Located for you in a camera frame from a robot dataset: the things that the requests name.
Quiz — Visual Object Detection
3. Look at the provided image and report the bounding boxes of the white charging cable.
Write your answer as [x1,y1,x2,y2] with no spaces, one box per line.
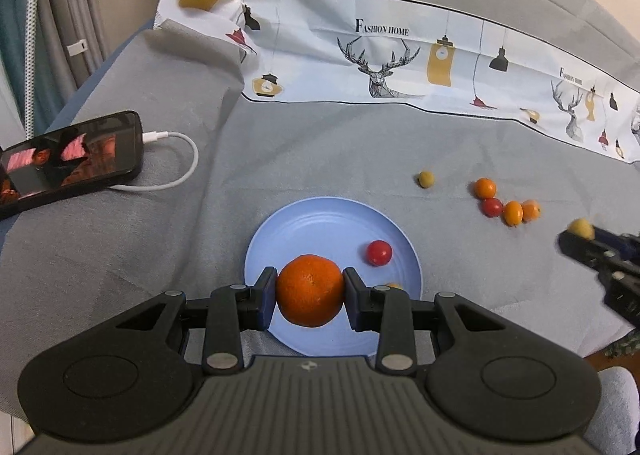
[111,131,199,193]

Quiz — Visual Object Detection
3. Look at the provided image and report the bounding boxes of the light grey cloth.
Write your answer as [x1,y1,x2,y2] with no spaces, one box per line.
[582,366,640,455]

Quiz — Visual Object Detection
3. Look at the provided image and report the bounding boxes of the light blue plate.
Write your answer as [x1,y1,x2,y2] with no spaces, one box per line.
[243,196,424,356]

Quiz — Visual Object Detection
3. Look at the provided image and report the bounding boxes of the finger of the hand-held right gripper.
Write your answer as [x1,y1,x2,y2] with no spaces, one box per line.
[592,227,640,261]
[558,231,622,277]

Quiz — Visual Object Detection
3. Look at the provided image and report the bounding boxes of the grey curtain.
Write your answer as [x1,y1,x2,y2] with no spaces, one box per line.
[30,0,108,103]

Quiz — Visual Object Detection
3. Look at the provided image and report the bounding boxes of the black smartphone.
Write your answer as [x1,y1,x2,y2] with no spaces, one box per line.
[0,110,143,222]

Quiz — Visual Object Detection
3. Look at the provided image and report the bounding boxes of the grey bed sheet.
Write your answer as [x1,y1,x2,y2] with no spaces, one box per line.
[0,0,640,421]

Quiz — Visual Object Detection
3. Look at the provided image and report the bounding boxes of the teal fabric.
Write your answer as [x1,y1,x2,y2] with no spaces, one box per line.
[0,0,43,136]

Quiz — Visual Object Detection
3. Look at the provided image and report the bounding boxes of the white deer print cloth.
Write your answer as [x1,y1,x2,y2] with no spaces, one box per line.
[152,0,640,166]

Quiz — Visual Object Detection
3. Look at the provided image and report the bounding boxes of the dark patterned cloth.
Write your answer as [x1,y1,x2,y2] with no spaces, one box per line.
[604,327,640,361]

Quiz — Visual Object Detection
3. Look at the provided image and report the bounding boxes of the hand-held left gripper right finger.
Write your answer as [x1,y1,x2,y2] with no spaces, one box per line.
[342,267,526,376]

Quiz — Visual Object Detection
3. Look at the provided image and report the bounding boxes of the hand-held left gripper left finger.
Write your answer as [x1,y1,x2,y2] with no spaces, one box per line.
[107,266,279,376]

